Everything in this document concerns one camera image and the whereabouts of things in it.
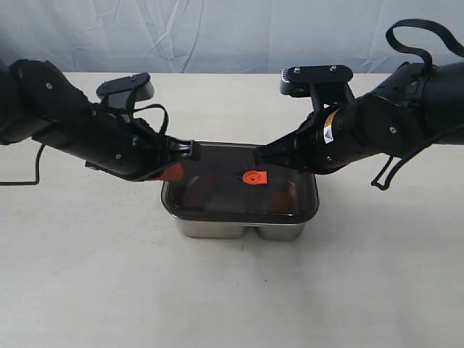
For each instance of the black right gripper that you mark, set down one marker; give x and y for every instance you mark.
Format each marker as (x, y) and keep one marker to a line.
(324, 143)

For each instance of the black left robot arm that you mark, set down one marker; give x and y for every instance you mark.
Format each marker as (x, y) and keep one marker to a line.
(40, 103)

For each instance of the stainless steel lunch box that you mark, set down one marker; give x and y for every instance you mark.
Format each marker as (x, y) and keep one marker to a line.
(236, 230)

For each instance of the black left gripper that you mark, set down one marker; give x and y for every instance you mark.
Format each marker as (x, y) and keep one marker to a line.
(111, 140)

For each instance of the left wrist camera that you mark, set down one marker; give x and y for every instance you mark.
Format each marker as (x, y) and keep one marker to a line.
(123, 93)

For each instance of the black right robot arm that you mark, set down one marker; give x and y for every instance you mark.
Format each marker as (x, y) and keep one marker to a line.
(410, 108)

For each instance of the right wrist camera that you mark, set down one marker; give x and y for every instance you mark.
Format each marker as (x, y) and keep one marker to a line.
(326, 85)

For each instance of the red toy sausage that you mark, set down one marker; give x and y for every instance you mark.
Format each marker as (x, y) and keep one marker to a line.
(204, 186)

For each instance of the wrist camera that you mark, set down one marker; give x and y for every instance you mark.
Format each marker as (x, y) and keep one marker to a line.
(326, 85)
(123, 93)

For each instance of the blue-grey backdrop cloth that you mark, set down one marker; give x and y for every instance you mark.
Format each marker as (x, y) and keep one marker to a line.
(212, 36)

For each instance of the dark transparent box lid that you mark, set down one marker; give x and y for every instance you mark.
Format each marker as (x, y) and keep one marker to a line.
(243, 190)

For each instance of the yellow toy cheese block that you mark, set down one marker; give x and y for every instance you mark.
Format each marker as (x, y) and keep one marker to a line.
(283, 199)

